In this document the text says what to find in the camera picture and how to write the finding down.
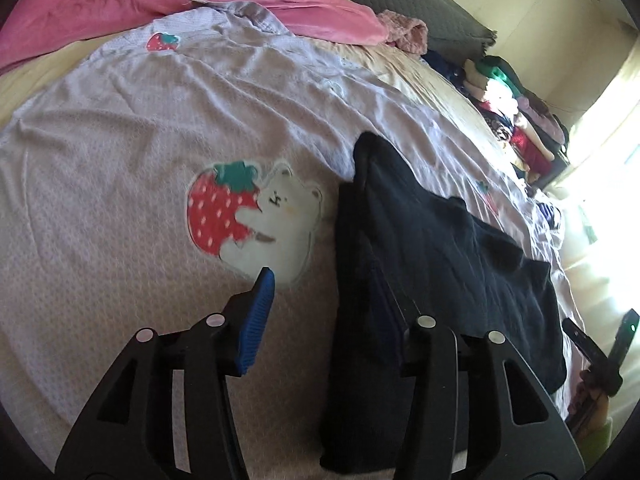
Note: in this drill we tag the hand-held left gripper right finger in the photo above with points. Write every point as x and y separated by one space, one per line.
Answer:
392 325

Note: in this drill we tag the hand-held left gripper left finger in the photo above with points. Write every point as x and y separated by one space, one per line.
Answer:
257 320

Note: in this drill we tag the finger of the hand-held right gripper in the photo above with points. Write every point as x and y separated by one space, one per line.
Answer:
582 341

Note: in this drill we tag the black sweater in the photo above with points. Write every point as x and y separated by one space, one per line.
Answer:
440 260

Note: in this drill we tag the person's right forearm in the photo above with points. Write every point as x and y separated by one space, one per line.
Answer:
600 442

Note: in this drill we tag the pile of folded clothes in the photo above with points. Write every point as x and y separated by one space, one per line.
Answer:
520 125

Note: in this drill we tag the person's right hand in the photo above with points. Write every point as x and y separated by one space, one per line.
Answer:
592 407

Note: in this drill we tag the strawberry printed lilac blanket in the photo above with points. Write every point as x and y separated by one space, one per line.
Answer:
125 160

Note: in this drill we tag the dark blue garment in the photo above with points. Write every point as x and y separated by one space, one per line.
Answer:
445 67

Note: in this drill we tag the pink fluffy garment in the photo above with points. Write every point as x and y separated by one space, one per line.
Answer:
407 35

